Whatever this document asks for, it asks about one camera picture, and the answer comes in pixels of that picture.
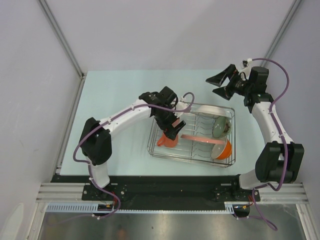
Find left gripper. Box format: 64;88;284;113
154;104;185;140

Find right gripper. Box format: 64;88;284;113
206;64;253;101

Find white grey-rimmed deep plate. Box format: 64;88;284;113
193;105;227;119

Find pink cream floral plate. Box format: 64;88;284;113
180;134;226;145

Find metal wire dish rack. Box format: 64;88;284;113
147;103;236;168

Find green floral bowl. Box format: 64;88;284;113
212;116;233;139

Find orange white bowl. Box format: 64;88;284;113
210;139;232;160

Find pink plastic cup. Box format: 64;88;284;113
172;118;180;128

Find orange white mug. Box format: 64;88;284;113
156;133;179;148

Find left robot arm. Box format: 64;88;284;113
73;86;193;200

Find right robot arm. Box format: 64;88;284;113
206;60;305;201

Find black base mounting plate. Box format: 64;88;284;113
51;174;261;219

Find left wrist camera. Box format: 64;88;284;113
172;101;190;119

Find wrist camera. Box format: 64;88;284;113
172;101;190;119
239;58;253;77

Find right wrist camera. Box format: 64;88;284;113
239;58;253;77

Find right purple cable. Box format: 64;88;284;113
251;57;291;231

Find purple cable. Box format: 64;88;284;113
47;92;196;225
251;57;291;231

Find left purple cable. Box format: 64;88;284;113
47;92;196;225

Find right aluminium frame post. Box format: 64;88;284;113
263;0;305;59

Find aluminium frame post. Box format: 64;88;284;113
263;0;305;59
36;0;84;79

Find aluminium front rail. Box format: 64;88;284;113
36;183;309;204

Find white slotted cable duct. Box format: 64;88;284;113
46;202;234;214

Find left aluminium frame post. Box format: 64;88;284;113
36;0;84;79

